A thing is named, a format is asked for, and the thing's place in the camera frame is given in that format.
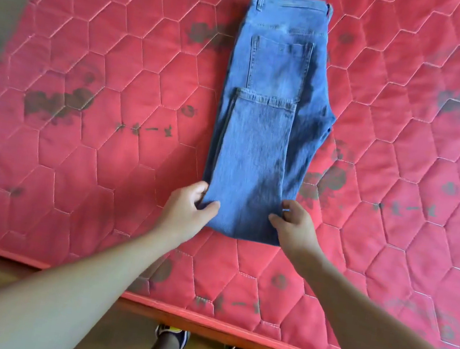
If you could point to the person's left hand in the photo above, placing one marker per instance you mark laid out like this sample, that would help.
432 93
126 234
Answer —
182 217

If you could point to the person's right hand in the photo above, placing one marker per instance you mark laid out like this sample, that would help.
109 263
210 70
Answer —
298 234

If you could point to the person's left forearm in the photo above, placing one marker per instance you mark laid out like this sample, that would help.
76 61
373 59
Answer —
42 304

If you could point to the person's right forearm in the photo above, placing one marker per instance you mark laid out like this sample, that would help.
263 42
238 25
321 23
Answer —
381 346

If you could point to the red quilted mattress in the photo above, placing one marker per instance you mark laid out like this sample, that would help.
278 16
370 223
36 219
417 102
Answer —
85 159

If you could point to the light blue jeans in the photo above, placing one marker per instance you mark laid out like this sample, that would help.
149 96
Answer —
260 142

